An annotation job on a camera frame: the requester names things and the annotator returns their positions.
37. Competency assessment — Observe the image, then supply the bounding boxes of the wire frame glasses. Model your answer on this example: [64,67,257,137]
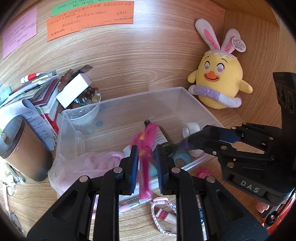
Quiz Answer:
[4,172,26,198]

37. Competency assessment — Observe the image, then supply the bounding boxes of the small white tube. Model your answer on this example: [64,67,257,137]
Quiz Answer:
[154,208,177,224]

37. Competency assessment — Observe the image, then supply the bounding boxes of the red booklet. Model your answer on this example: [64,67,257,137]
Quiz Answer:
[30,80,61,137]

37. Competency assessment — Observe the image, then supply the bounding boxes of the glass bowl of trinkets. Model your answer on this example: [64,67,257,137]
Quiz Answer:
[67,87,102,126]

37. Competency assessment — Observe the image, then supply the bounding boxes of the white rectangular box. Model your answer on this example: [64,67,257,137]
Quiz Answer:
[56,74,92,106]

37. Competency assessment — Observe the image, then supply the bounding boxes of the braided keychain cord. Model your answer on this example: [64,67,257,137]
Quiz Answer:
[150,197,178,234]

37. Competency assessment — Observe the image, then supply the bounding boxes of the clear plastic storage box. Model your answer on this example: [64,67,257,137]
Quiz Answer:
[55,87,225,186]

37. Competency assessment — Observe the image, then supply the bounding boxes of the orange paper note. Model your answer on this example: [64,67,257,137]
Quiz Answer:
[46,1,135,42]

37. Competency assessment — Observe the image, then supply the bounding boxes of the green paper note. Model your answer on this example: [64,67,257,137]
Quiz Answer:
[51,0,134,17]

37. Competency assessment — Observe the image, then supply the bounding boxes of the brown watch strap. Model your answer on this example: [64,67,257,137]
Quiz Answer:
[58,65,93,93]

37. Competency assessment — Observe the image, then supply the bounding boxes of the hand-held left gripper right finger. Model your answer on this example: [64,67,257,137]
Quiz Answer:
[155,144,270,241]

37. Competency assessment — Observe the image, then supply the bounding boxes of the red and white marker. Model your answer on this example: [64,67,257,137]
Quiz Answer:
[20,71,53,83]

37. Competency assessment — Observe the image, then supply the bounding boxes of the pink paper note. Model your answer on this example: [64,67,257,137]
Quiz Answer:
[3,6,38,59]

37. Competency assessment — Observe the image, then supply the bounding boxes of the stack of papers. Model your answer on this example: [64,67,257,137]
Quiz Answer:
[0,74,61,151]

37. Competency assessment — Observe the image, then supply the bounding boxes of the person's right hand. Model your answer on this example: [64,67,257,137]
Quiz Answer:
[256,200,270,214]

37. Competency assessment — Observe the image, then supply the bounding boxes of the pink round lip balm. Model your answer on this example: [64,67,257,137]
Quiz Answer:
[195,168,212,179]

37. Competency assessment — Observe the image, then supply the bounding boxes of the brown mug with lid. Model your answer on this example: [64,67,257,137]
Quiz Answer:
[0,115,53,182]

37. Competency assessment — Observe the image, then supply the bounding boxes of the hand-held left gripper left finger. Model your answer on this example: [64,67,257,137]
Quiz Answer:
[26,145,139,241]

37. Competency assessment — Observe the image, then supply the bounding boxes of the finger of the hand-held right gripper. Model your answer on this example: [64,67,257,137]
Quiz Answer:
[188,133,232,161]
[201,125,243,144]

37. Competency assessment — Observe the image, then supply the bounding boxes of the white tape roll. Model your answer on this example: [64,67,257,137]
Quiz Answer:
[182,122,200,140]

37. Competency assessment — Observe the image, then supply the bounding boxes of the pink scissors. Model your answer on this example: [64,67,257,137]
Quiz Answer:
[131,122,160,205]

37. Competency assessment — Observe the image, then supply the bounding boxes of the plastic bag with pink rope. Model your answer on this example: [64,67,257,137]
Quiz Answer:
[48,151,127,198]

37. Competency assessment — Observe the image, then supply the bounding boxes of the pink and white lip gloss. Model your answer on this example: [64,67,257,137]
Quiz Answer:
[119,200,153,214]

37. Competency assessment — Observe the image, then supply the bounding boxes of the yellow chick plush toy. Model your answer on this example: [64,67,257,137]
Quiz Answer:
[187,19,253,110]

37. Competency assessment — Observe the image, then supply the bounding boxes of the black tube with label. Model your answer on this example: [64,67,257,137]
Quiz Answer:
[144,120,178,161]

